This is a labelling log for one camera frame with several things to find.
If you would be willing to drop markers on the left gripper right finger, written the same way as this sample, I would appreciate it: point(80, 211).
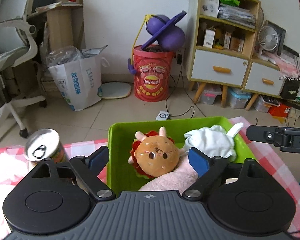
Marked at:
point(210, 172)

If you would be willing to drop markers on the white bathroom scale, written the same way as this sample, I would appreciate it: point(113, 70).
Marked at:
point(114, 90)

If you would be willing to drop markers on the burger plush toy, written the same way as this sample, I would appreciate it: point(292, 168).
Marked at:
point(154, 154)

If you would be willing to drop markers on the blue lid storage box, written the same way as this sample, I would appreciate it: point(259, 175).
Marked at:
point(236, 98)

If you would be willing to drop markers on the white power adapter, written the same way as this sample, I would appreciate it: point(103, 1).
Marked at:
point(162, 116)

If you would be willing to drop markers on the purple bounce ball toy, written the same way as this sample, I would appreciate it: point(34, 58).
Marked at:
point(164, 31)

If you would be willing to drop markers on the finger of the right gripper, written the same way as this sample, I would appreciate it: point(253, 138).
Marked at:
point(265, 134)

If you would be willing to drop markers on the tall wooden shelf cabinet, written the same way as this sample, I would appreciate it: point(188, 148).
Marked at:
point(220, 40)

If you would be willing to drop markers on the small white desk fan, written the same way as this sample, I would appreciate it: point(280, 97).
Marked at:
point(268, 40)

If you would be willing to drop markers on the wooden desk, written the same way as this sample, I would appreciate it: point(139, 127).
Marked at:
point(59, 22)

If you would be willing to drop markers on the red chips bucket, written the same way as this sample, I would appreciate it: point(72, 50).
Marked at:
point(152, 73)

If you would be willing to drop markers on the pink fluffy towel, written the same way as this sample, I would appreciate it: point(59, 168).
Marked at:
point(180, 179)

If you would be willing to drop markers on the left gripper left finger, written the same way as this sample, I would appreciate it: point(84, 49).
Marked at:
point(87, 170)

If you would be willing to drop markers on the white office chair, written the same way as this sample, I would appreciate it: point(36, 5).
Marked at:
point(17, 46)

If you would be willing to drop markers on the white crumpled cloth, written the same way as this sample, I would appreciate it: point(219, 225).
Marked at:
point(213, 141)

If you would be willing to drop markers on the clear plastic storage box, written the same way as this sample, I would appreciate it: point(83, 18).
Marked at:
point(210, 93)

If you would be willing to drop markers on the white paper shopping bag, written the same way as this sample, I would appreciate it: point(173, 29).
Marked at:
point(77, 75)

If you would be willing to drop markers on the green plastic bin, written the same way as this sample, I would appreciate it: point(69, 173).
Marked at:
point(152, 155)

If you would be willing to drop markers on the tall drink can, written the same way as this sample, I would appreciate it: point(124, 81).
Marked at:
point(44, 143)

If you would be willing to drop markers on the low white drawer cabinet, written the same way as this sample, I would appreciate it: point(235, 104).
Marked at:
point(262, 78)

